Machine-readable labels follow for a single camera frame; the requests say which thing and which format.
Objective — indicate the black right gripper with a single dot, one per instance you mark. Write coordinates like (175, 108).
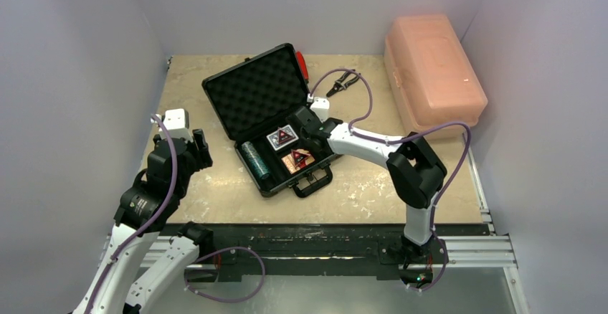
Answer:
(300, 121)

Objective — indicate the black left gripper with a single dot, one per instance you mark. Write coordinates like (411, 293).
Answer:
(199, 148)

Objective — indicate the red triangle dealer button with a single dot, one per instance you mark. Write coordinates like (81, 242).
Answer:
(299, 157)

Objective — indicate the red Texas Hold'em card box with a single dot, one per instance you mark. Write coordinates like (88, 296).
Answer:
(288, 162)

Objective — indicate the blue playing card deck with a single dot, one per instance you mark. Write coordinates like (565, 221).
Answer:
(272, 138)

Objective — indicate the blue green poker chip stack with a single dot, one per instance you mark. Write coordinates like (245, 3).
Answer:
(250, 152)

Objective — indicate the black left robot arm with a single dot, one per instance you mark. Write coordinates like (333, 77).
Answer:
(142, 214)

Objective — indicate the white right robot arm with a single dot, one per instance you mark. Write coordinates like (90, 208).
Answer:
(415, 169)

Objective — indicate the black poker carrying case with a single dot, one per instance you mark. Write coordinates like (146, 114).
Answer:
(252, 100)

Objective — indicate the pink plastic storage box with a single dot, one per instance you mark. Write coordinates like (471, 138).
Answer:
(430, 75)

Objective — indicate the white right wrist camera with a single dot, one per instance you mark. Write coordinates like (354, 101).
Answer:
(320, 106)

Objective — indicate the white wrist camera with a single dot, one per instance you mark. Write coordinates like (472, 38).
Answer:
(320, 106)
(176, 122)

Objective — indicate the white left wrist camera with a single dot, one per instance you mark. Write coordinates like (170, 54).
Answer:
(176, 122)

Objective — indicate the black wire stripper pliers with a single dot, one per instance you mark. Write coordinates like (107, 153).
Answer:
(346, 80)

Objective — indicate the red handled tool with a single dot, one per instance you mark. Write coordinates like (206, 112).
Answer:
(302, 65)

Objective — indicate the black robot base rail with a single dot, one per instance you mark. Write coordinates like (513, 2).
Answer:
(349, 250)

